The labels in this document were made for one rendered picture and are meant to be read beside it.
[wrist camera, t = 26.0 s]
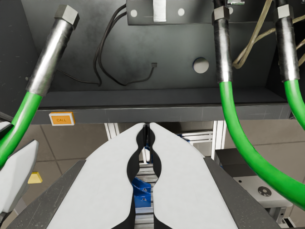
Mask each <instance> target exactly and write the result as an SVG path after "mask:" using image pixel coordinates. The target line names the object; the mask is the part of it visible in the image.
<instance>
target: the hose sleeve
mask: <svg viewBox="0 0 305 229"><path fill-rule="evenodd" d="M72 31H73V28H72V26H71V25H70V24H69V23H68V22H66V21H65V20H62V19H56V20H55V22H54V24H53V27H52V28H51V30H50V34H49V35H48V37H47V40H46V43H45V45H44V47H43V49H42V52H41V54H40V56H39V59H38V61H37V63H36V66H35V68H34V70H33V71H32V75H31V77H30V78H29V82H28V84H27V86H26V90H27V92H30V93H33V94H36V95H39V96H42V97H44V96H46V94H47V92H48V90H49V88H50V86H51V82H52V81H53V79H54V75H55V72H56V70H57V68H58V65H59V63H60V60H61V58H62V56H63V53H64V50H65V48H66V47H67V43H68V41H69V40H70V36H71V34H72Z"/></svg>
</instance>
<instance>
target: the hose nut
mask: <svg viewBox="0 0 305 229"><path fill-rule="evenodd" d="M54 18H55V20H56V19H62V20H65V21H66V22H68V23H69V24H70V25H71V26H72V28H73V30H75V29H76V27H77V24H78V22H79V19H80V18H79V14H78V12H77V11H76V10H74V9H73V8H71V7H70V6H68V5H59V7H58V9H57V11H56V13H55V16H54Z"/></svg>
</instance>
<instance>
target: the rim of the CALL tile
mask: <svg viewBox="0 0 305 229"><path fill-rule="evenodd" d="M59 115H69V116H70V119H71V123H72V124H53V121H52V118H51V116H59ZM49 117H50V120H51V123H52V125H53V126H55V125H74V120H73V117H72V113H57V114H49Z"/></svg>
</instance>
